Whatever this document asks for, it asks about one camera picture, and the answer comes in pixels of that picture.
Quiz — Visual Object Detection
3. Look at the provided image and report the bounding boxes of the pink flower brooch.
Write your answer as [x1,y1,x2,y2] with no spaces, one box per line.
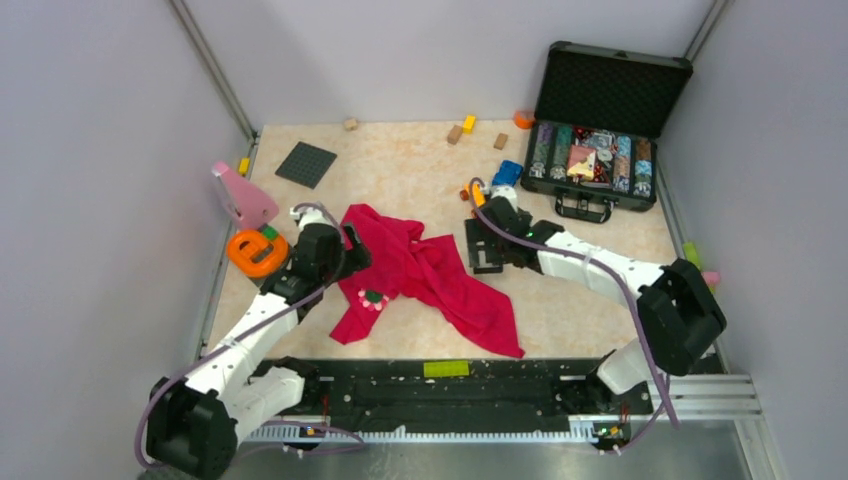
[358,289,389,312]

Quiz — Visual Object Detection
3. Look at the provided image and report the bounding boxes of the magenta garment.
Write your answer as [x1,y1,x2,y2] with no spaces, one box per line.
[330,204,525,358]

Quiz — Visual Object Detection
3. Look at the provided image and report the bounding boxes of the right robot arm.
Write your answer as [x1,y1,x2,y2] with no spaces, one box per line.
[464,195,727,412]

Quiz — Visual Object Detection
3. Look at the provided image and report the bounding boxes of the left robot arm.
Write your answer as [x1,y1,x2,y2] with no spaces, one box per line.
[134,219,372,479]

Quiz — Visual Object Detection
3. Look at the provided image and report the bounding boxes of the yellow toy car red wheels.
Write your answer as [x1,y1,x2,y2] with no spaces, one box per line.
[459,183,486,207]

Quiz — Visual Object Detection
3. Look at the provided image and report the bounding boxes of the orange plastic toy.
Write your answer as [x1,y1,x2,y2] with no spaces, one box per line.
[226,227,290,279]

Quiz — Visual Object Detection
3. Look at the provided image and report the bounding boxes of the blue toy car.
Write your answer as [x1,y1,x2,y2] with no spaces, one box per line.
[491,160,523,187]

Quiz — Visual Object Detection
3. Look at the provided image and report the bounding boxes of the pink plastic piece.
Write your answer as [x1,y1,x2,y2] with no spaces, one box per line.
[211,162,279,230]

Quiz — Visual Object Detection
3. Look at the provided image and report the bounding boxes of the dark grey building baseplate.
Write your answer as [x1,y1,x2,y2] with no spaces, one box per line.
[275,141,338,189]

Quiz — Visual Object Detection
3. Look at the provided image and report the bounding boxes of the playing card box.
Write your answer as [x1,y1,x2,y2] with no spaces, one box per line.
[566,145,596,181]

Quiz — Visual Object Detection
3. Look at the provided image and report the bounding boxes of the small yellow block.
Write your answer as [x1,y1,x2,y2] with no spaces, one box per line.
[238,157,251,177]

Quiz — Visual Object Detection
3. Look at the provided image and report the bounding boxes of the orange object behind case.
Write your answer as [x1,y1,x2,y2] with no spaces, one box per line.
[513,110,535,130]

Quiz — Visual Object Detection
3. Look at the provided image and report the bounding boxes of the green flat brick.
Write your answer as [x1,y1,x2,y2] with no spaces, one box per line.
[422,360,471,379]

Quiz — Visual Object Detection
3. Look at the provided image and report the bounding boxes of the black poker chip case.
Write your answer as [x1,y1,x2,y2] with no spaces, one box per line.
[520,41,694,223]

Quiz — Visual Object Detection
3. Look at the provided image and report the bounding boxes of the green pink toy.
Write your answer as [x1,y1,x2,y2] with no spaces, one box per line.
[682,241,721,293]

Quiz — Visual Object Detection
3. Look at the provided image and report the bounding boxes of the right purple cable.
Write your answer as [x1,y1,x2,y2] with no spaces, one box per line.
[467,177,682,455]

